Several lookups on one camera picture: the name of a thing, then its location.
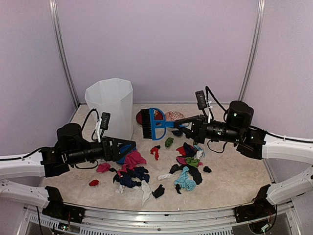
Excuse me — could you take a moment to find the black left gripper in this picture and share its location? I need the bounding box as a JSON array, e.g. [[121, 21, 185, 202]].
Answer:
[[67, 136, 136, 165]]

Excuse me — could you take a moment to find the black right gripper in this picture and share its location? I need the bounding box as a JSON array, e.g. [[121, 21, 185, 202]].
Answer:
[[174, 114, 243, 144]]

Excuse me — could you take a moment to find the blue dustpan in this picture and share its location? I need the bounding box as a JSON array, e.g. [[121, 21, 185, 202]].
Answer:
[[116, 144, 132, 165]]

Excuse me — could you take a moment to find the blue hand brush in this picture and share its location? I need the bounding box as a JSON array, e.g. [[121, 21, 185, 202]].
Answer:
[[140, 108, 175, 141]]

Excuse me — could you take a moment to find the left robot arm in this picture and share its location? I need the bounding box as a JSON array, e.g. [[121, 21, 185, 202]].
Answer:
[[0, 123, 136, 218]]

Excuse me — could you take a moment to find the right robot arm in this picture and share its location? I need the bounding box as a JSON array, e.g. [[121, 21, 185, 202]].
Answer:
[[174, 100, 313, 217]]

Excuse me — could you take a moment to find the pink patterned bowl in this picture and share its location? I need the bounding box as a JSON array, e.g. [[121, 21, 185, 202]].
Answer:
[[164, 111, 185, 122]]

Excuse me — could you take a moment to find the red floral plate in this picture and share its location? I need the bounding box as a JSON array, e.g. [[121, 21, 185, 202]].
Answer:
[[135, 108, 164, 127]]

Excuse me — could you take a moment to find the magenta paper scrap left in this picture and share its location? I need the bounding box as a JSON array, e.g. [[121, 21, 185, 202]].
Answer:
[[96, 163, 111, 173]]

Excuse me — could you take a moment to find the red twisted paper scrap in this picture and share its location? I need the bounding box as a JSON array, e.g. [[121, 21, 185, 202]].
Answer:
[[150, 145, 160, 161]]

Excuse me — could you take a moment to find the green paper scrap right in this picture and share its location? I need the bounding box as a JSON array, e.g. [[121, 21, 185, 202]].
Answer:
[[185, 157, 203, 167]]

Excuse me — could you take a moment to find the small black paper scrap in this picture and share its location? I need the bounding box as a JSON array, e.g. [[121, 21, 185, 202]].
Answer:
[[203, 166, 212, 173]]

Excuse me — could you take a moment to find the white paper scrap middle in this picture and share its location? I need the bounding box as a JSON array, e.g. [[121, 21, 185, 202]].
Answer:
[[157, 173, 174, 181]]

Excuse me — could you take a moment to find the black paper scrap curved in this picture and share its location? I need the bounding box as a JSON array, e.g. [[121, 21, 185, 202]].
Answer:
[[169, 164, 202, 185]]

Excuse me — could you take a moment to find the small red paper scrap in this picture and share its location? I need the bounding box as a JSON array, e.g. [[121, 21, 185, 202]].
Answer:
[[89, 180, 99, 187]]

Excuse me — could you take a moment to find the white plastic trash bin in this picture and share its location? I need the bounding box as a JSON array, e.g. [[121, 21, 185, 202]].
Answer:
[[85, 78, 133, 140]]

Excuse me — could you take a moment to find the white paper scrap long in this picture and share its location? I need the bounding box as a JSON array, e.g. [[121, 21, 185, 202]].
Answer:
[[141, 180, 152, 206]]

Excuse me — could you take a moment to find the teal paper scrap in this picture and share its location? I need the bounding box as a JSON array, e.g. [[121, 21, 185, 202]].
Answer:
[[174, 166, 197, 191]]

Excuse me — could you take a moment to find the black paper scrap bottom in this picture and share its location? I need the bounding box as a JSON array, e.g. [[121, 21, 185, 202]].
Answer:
[[152, 184, 165, 199]]

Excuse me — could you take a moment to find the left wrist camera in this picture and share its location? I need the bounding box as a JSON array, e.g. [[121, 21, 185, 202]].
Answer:
[[95, 112, 111, 142]]

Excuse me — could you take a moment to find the aluminium front rail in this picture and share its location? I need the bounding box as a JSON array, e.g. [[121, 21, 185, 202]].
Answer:
[[17, 200, 300, 235]]

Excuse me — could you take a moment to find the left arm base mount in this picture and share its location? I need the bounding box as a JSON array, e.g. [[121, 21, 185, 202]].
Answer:
[[42, 186, 86, 224]]

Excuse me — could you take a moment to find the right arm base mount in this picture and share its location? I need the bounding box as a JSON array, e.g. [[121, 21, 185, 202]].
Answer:
[[233, 184, 277, 223]]

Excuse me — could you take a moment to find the right aluminium corner post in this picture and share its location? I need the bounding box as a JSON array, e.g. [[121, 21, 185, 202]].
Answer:
[[238, 0, 266, 101]]

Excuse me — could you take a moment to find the aluminium corner post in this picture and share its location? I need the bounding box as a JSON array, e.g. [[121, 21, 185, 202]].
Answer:
[[48, 0, 80, 110], [238, 0, 266, 101]]

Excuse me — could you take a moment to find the left aluminium corner post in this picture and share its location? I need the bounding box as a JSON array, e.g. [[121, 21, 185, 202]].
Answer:
[[48, 0, 80, 110]]

